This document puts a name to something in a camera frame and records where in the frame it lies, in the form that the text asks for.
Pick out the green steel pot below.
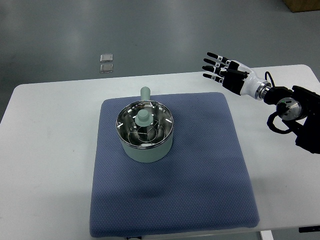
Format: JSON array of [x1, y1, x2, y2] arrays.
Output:
[[118, 86, 173, 163]]

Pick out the floor socket plate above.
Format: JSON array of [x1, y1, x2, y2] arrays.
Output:
[[100, 53, 113, 63], [99, 63, 114, 74]]

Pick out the blue quilted mat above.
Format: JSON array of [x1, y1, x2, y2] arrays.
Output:
[[89, 92, 260, 238]]

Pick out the lower floor socket plate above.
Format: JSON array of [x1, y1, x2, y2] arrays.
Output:
[[99, 63, 114, 74]]

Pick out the black bracket under table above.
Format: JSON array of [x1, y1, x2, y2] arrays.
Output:
[[298, 225, 320, 233]]

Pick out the cardboard box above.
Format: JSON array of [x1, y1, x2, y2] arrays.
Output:
[[283, 0, 320, 13]]

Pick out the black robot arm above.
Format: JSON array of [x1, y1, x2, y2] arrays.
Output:
[[261, 85, 320, 154]]

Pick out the wire steaming rack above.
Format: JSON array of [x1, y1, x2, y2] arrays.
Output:
[[127, 121, 166, 148]]

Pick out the glass lid with green knob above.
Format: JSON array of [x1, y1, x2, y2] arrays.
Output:
[[115, 100, 174, 150]]

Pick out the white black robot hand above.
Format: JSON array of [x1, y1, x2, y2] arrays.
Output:
[[202, 52, 272, 100]]

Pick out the white table leg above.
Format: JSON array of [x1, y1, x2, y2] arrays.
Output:
[[259, 230, 274, 240]]

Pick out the upper floor socket plate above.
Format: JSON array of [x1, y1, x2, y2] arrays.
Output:
[[100, 53, 113, 63]]

